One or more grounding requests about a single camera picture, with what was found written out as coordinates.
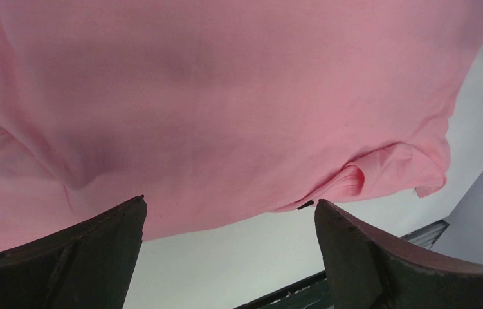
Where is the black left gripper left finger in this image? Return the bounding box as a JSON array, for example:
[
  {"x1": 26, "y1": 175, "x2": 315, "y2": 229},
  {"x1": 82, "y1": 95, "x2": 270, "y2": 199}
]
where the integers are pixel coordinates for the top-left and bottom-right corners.
[{"x1": 0, "y1": 196, "x2": 147, "y2": 308}]

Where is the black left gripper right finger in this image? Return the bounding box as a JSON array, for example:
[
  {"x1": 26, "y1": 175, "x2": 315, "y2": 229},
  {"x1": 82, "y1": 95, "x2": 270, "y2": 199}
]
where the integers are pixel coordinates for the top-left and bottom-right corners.
[{"x1": 314, "y1": 200, "x2": 483, "y2": 308}]

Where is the pink t-shirt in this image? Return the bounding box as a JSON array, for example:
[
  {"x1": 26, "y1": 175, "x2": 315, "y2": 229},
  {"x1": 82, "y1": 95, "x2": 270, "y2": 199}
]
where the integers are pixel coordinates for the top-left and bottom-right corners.
[{"x1": 0, "y1": 1, "x2": 483, "y2": 251}]

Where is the aluminium frame rail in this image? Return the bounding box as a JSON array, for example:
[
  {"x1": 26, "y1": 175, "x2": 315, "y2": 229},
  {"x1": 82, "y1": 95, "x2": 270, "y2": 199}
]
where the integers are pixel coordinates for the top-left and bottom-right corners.
[{"x1": 402, "y1": 220, "x2": 449, "y2": 250}]

